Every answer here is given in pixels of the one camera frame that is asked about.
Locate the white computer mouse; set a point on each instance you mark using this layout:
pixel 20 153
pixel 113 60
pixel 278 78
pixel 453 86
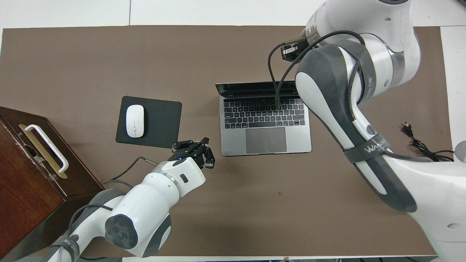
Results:
pixel 135 120

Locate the black mouse pad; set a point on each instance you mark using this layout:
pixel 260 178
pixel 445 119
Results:
pixel 160 123

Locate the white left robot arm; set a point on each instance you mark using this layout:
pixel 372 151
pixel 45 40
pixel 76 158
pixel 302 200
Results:
pixel 145 214

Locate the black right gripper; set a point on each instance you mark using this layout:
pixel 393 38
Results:
pixel 300 46

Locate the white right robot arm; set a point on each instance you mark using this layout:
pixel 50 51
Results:
pixel 418 189

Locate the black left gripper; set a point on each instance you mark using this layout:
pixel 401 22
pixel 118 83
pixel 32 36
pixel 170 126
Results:
pixel 191 154

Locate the brown table mat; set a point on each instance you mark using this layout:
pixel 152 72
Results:
pixel 255 211

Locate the grey laptop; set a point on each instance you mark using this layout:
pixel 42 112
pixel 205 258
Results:
pixel 265 140

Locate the dark brown wooden box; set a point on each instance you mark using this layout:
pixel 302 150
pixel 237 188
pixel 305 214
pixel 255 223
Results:
pixel 32 203

